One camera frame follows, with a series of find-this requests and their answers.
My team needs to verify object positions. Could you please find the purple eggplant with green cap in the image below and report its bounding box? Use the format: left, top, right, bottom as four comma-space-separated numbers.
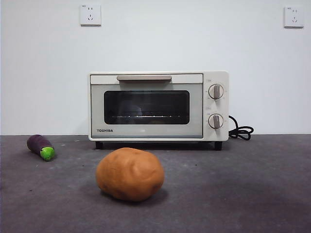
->
26, 134, 55, 162

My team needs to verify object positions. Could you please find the metal oven wire rack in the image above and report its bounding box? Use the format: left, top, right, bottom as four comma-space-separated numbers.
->
111, 115, 182, 119

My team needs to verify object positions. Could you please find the brown potato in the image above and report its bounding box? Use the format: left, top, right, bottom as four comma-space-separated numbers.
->
95, 147, 165, 202

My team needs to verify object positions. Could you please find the white wall socket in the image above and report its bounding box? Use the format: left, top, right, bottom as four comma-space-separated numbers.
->
80, 4, 102, 27
283, 6, 304, 29

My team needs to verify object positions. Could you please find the white Toshiba toaster oven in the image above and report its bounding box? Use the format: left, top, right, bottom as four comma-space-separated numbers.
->
88, 70, 229, 151

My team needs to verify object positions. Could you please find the black oven power cable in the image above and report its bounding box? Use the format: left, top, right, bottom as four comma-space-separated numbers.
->
227, 115, 255, 141

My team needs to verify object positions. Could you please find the beige oven knob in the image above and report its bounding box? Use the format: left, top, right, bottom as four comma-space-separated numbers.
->
207, 113, 224, 129
208, 83, 225, 100

